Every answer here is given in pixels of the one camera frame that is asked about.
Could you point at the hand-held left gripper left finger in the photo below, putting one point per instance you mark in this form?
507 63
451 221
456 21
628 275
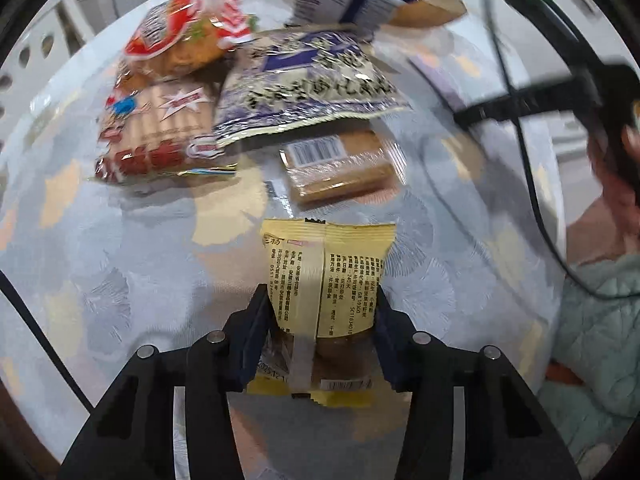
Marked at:
250 340

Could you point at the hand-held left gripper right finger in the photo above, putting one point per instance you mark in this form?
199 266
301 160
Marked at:
387 342

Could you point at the person's right hand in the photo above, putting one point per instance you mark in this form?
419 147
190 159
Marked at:
612 175

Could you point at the yellow snack packet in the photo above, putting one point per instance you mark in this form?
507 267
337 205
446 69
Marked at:
325 270

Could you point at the clear wrapped brown cake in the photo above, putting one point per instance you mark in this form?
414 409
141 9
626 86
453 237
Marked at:
345 170

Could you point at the purple patterned snack bag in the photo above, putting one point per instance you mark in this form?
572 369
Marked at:
305 85

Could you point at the red sausage snack packet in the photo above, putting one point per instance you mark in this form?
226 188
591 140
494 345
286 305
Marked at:
160 135

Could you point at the teal quilted clothing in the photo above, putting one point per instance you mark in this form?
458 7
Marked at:
595 340

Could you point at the red label bread packet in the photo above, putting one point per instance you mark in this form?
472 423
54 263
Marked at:
170 30

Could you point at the white dining chair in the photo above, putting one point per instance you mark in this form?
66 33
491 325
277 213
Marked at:
35 30

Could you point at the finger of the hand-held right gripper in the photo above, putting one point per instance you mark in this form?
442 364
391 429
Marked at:
525 96

